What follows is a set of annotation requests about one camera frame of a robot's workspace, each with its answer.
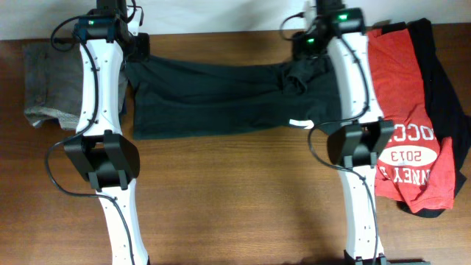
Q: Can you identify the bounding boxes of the dark green Nike t-shirt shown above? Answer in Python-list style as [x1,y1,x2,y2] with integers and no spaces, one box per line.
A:
[125,57,341,140]

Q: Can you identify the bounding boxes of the red soccer t-shirt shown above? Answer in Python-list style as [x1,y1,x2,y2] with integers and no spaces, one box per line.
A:
[368,29,456,213]

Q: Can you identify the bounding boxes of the black garment under red shirt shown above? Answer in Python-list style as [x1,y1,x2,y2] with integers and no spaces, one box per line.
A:
[380,18,470,195]

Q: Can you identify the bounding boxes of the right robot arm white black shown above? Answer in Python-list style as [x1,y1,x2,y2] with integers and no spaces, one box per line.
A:
[302,1,394,264]

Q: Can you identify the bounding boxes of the folded grey shorts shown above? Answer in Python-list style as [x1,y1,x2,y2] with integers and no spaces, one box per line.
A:
[23,40,128,135]

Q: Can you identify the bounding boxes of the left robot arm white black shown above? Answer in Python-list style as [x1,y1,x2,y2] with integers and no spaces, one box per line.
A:
[64,1,150,264]

